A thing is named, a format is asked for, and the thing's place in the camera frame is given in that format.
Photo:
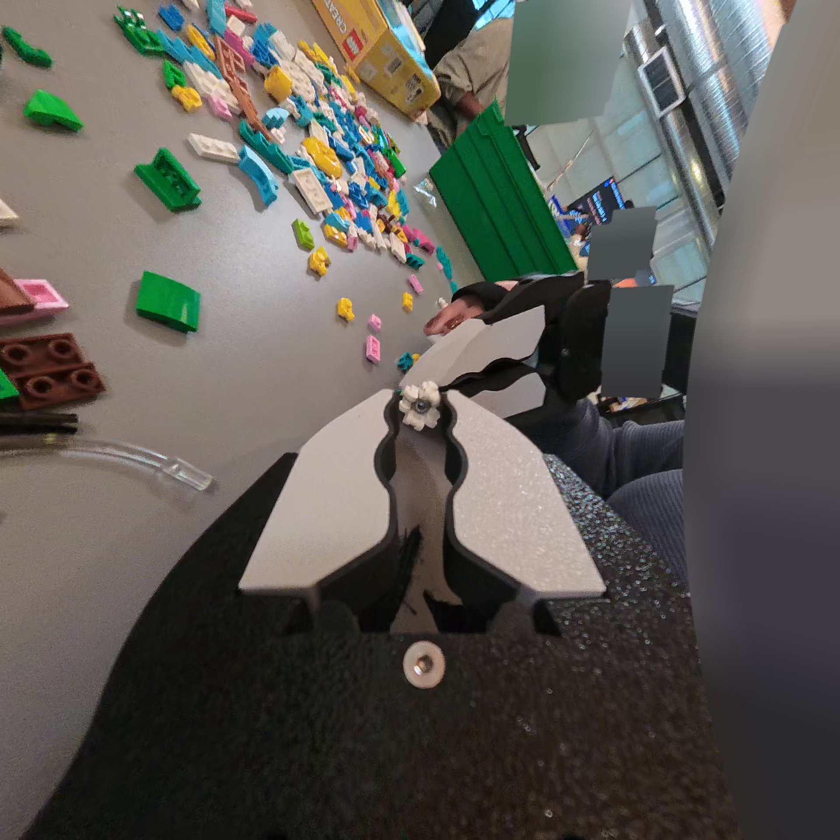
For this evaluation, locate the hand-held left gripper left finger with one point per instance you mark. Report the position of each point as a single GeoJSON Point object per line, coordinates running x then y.
{"type": "Point", "coordinates": [321, 512]}

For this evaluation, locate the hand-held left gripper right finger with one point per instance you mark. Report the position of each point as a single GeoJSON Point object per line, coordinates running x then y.
{"type": "Point", "coordinates": [518, 512]}

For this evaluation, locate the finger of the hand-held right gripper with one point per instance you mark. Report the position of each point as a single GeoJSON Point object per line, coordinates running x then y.
{"type": "Point", "coordinates": [508, 394]}
{"type": "Point", "coordinates": [492, 344]}

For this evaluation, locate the white lego flower piece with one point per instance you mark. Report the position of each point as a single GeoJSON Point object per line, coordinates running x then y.
{"type": "Point", "coordinates": [420, 403]}

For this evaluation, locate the person's right forearm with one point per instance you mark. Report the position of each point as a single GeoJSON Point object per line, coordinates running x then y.
{"type": "Point", "coordinates": [604, 459]}

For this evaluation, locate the teal lego clip piece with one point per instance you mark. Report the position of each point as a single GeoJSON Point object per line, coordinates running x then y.
{"type": "Point", "coordinates": [407, 360]}

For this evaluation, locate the pink lego plate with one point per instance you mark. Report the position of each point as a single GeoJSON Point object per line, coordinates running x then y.
{"type": "Point", "coordinates": [373, 348]}

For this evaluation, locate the yellow lego clip piece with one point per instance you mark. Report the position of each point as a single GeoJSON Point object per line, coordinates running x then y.
{"type": "Point", "coordinates": [319, 260]}
{"type": "Point", "coordinates": [346, 308]}

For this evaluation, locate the lime green lego plate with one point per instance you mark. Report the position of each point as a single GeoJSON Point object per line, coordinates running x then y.
{"type": "Point", "coordinates": [303, 233]}

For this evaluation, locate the green curved lego slope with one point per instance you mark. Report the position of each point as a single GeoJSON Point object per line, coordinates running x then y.
{"type": "Point", "coordinates": [167, 302]}

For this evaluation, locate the pile of mixed lego bricks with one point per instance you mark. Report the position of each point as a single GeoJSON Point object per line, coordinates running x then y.
{"type": "Point", "coordinates": [328, 131]}

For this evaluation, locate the black lego bar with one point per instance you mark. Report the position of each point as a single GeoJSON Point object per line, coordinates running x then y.
{"type": "Point", "coordinates": [36, 420]}

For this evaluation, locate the white and blue curved lego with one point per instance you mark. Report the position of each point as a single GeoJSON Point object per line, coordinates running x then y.
{"type": "Point", "coordinates": [249, 167]}

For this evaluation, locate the brown lego plate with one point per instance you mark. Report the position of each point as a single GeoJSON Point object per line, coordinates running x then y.
{"type": "Point", "coordinates": [49, 371]}

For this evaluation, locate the yellow lego set box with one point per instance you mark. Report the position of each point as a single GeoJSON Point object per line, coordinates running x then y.
{"type": "Point", "coordinates": [377, 52]}

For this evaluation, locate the green lego wedge brick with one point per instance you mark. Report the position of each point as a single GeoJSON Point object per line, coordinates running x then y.
{"type": "Point", "coordinates": [52, 110]}

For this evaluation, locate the dark green lego leaf piece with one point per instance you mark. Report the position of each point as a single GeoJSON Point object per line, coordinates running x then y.
{"type": "Point", "coordinates": [26, 47]}

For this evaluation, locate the person's right hand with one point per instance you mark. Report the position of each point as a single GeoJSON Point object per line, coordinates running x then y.
{"type": "Point", "coordinates": [453, 320]}

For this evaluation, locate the clear plastic tube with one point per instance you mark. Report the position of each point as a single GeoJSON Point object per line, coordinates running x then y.
{"type": "Point", "coordinates": [111, 456]}

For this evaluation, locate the pink brick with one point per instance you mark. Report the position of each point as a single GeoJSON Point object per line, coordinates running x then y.
{"type": "Point", "coordinates": [33, 298]}

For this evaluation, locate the wall display screen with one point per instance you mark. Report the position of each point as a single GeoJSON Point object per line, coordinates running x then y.
{"type": "Point", "coordinates": [598, 200]}

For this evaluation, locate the silver ventilation duct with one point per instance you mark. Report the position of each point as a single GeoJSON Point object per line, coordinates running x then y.
{"type": "Point", "coordinates": [695, 85]}

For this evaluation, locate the green lego bracket piece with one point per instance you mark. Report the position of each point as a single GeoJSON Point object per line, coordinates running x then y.
{"type": "Point", "coordinates": [169, 178]}

